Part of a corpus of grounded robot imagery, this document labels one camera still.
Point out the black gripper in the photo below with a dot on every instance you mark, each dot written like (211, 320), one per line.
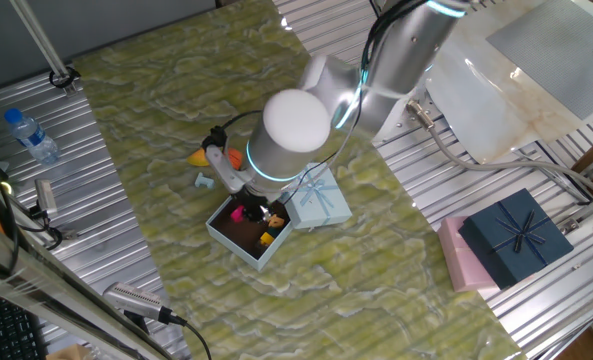
(253, 197)

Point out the small pink toy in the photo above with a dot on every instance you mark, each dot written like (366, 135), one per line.
(237, 214)

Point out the light blue gift box base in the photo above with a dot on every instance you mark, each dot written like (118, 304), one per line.
(236, 245)

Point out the small grey toy block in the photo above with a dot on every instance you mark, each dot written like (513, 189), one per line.
(204, 181)

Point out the light blue gift box lid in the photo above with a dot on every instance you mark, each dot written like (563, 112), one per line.
(321, 205)

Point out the yellow orange toy mango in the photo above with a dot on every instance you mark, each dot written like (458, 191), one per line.
(197, 159)

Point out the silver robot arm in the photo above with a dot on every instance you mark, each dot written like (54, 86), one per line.
(401, 50)

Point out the dark blue gift box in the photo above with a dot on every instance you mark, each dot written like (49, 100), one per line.
(516, 237)

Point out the dark blue toy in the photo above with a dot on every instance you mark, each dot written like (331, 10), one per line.
(275, 231)

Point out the gold metallic toy block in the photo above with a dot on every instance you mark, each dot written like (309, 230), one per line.
(267, 239)

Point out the green marble pattern mat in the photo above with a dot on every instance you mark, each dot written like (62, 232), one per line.
(301, 300)

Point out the white ridged device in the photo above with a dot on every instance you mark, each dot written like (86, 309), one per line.
(131, 297)

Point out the silver robot mounting plate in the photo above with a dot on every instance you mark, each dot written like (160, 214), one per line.
(401, 127)

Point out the pink flat object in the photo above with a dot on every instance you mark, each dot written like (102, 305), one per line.
(463, 265)

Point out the clear plastic water bottle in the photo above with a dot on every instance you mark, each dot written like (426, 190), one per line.
(31, 137)

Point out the beige flat sheet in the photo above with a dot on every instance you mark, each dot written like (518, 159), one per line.
(476, 100)

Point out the silver tripod pole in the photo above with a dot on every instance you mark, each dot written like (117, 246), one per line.
(41, 40)

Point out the black keyboard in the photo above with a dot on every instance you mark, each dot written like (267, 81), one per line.
(1, 325)

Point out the grey studded baseplate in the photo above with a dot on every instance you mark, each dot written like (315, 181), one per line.
(561, 45)

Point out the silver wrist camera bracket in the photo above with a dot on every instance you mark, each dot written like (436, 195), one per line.
(223, 169)

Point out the aluminium frame bar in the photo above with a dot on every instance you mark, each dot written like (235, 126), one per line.
(51, 290)

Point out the silver aluminium rail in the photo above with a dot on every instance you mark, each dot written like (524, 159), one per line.
(591, 210)

